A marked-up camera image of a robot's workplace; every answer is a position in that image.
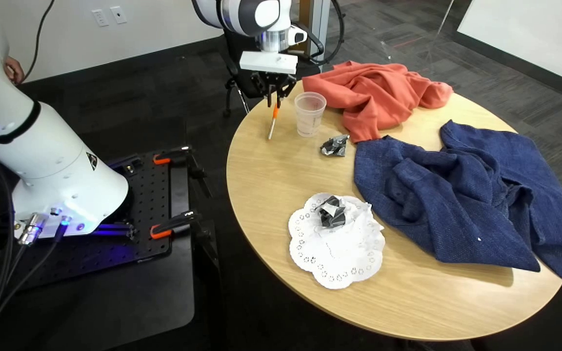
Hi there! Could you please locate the white paper doily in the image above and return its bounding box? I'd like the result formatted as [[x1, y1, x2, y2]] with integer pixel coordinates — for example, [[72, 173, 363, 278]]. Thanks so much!
[[287, 190, 389, 290]]

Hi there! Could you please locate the orange and white pen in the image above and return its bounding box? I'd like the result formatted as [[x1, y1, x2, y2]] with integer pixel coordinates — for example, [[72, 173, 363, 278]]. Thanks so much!
[[266, 95, 283, 142]]

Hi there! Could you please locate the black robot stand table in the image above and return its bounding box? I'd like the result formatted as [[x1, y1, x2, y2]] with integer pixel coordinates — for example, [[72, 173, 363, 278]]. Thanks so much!
[[0, 145, 199, 351]]

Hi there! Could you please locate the round wooden table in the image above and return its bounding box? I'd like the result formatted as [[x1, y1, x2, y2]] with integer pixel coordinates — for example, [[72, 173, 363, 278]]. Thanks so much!
[[225, 75, 562, 342]]

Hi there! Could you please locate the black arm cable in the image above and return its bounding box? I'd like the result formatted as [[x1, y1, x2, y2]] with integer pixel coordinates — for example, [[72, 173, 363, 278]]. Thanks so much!
[[305, 0, 348, 66]]

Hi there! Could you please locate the black binder clip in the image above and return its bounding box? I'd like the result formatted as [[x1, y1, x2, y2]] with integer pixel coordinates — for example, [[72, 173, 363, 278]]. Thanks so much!
[[318, 194, 350, 229]]

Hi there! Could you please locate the clear plastic cup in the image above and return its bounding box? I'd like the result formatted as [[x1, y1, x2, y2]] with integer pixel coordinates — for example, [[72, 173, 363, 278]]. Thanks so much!
[[293, 89, 330, 138]]

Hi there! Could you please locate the person hand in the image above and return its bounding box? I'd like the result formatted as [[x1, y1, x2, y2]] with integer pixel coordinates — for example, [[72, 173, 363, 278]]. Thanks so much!
[[2, 54, 28, 85]]

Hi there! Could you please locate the orange cloth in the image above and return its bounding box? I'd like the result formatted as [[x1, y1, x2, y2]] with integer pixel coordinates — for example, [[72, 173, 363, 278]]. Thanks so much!
[[301, 60, 455, 144]]

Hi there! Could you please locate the blue cloth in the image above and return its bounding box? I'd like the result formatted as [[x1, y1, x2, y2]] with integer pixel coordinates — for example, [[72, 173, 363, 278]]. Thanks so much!
[[353, 118, 562, 280]]

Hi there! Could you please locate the white wall outlet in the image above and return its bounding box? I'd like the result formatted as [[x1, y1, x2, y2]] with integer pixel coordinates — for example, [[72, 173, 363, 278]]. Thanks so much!
[[110, 3, 129, 25], [92, 7, 111, 28]]

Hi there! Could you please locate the black wall cable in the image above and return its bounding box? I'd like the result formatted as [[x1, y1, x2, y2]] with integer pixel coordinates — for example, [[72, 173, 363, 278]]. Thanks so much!
[[26, 0, 57, 77]]

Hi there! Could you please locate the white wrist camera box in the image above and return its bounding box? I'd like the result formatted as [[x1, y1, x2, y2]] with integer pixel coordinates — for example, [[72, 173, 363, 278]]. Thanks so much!
[[236, 48, 301, 75]]

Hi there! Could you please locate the grey binder clip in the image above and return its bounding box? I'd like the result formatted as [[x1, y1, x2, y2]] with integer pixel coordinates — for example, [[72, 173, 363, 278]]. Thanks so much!
[[318, 132, 351, 159]]

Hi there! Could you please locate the black office chair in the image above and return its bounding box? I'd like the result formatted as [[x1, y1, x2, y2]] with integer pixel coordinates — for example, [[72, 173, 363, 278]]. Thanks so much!
[[219, 25, 328, 116]]

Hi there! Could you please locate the orange handled clamp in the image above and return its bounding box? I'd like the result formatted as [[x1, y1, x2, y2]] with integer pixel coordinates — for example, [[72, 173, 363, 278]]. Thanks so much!
[[151, 144, 195, 167], [149, 208, 199, 241]]

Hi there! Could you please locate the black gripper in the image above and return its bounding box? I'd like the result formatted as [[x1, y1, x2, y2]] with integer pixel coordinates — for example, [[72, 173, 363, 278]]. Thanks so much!
[[244, 67, 301, 108]]

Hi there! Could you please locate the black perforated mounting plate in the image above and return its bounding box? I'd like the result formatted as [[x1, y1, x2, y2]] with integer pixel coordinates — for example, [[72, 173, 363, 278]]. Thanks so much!
[[102, 151, 195, 262]]

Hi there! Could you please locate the black base cable bundle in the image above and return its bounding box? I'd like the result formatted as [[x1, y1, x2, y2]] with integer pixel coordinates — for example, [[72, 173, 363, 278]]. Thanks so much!
[[0, 149, 70, 351]]

